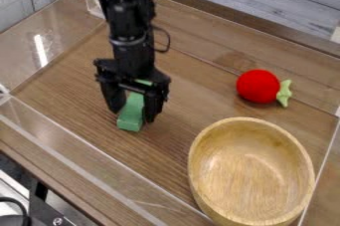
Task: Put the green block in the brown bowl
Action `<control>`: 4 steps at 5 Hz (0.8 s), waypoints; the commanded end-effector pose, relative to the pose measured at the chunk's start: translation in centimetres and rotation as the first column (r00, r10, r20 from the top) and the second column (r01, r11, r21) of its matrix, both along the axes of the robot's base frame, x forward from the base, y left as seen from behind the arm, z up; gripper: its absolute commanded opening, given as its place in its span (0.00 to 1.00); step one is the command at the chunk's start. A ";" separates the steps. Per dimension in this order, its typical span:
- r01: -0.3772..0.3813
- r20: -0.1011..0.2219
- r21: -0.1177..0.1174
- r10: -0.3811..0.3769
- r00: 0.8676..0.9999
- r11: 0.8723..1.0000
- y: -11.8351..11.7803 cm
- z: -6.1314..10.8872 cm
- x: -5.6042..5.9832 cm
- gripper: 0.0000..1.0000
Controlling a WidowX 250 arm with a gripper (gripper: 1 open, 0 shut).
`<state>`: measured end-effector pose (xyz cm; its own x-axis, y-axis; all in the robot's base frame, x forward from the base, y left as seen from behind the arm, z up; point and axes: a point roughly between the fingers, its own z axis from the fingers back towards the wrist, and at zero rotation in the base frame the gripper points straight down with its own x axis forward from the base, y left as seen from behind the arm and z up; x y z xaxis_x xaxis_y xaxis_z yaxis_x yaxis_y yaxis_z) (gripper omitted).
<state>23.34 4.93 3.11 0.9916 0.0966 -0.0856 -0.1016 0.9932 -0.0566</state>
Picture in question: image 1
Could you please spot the red plush tomato toy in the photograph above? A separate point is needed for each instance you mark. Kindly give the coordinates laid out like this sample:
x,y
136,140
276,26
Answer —
x,y
260,87

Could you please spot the black table leg bracket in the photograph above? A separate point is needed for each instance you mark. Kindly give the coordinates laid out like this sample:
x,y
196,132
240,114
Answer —
x,y
42,214

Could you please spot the green rectangular block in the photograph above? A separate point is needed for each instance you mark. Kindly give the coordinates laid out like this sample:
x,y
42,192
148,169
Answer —
x,y
130,113

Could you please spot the light wooden bowl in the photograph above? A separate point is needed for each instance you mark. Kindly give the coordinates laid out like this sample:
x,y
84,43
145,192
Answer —
x,y
249,172

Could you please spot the clear acrylic corner bracket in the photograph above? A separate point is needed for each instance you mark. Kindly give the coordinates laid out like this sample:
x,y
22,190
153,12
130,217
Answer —
x,y
94,8

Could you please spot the clear acrylic tray walls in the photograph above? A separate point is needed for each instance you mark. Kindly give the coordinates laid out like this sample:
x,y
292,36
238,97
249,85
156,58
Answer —
x,y
162,117

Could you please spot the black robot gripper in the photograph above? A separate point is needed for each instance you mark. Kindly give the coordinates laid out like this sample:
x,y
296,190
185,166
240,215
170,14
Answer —
x,y
130,70

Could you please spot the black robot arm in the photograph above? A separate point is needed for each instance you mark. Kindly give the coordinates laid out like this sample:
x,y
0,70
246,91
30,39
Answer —
x,y
129,18

